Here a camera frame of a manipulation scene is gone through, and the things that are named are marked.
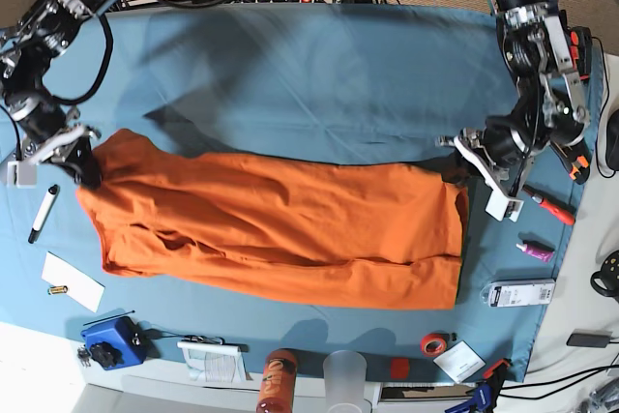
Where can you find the white folded booklet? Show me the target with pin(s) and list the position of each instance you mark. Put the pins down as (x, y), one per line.
(210, 363)

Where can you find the purple glue tube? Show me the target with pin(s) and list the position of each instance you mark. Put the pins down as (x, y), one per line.
(541, 253)

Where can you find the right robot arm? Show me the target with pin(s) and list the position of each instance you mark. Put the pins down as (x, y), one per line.
(47, 130)

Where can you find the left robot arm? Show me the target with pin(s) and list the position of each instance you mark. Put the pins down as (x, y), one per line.
(551, 111)

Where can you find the orange t-shirt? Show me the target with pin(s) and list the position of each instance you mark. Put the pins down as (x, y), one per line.
(382, 237)

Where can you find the small red block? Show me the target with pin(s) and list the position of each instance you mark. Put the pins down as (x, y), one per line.
(399, 368)

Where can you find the red tape roll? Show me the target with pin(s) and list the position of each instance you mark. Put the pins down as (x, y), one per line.
(434, 344)

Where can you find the white packaged item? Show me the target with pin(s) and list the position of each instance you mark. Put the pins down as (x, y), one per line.
(518, 293)

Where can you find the translucent plastic cup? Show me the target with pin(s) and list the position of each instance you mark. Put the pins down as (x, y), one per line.
(344, 379)

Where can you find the black power adapter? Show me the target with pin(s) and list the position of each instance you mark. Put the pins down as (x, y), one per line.
(589, 340)

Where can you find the red screwdriver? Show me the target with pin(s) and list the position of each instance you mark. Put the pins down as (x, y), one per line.
(563, 214)

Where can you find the white black marker pen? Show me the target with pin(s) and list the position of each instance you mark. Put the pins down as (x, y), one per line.
(43, 212)

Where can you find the white paper card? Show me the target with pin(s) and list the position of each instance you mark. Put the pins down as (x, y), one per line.
(80, 287)

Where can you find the white square card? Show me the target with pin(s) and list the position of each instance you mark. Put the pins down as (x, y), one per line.
(459, 362)

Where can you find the orange drink can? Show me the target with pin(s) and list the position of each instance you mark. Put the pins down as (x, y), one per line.
(277, 386)

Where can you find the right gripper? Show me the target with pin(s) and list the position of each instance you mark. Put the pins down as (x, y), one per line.
(70, 150)

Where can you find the small yellow battery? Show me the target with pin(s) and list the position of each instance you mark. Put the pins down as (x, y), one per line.
(58, 290)

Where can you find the black computer mouse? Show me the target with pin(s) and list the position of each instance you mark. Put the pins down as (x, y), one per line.
(612, 141)

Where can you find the blue black clamp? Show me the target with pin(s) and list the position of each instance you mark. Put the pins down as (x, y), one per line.
(483, 398)

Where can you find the blue box with knob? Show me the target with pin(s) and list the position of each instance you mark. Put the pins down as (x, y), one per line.
(115, 343)

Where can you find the orange black utility knife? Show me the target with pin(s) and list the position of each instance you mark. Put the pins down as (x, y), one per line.
(575, 160)

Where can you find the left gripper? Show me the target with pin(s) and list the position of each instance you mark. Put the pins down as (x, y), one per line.
(502, 153)

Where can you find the black yellow dotted mug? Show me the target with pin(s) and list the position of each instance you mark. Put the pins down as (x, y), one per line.
(605, 281)

